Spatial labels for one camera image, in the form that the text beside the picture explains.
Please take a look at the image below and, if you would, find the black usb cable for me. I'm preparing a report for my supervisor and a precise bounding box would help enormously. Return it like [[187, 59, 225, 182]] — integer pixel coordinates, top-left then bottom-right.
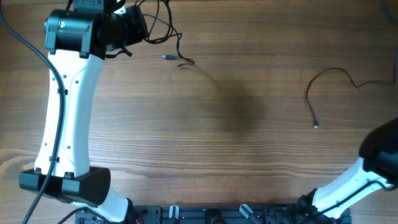
[[136, 0, 196, 68], [304, 67, 392, 129]]

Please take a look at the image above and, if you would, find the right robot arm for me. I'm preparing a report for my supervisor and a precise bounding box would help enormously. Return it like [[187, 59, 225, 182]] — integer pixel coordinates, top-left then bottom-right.
[[297, 118, 397, 223]]

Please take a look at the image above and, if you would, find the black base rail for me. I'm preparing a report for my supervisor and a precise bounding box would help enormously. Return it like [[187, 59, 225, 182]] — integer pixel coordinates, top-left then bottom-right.
[[74, 203, 352, 224]]

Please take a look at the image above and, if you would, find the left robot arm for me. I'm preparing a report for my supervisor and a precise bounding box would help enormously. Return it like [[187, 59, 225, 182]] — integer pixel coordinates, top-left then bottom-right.
[[19, 1, 148, 223]]

